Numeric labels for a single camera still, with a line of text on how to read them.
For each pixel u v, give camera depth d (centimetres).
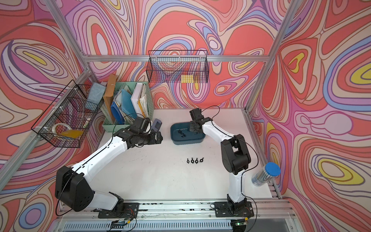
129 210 72
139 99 91
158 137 75
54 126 67
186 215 73
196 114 77
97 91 81
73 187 40
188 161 91
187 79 91
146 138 71
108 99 88
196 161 91
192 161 91
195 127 71
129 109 98
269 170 67
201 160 91
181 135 104
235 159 52
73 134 68
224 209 72
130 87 104
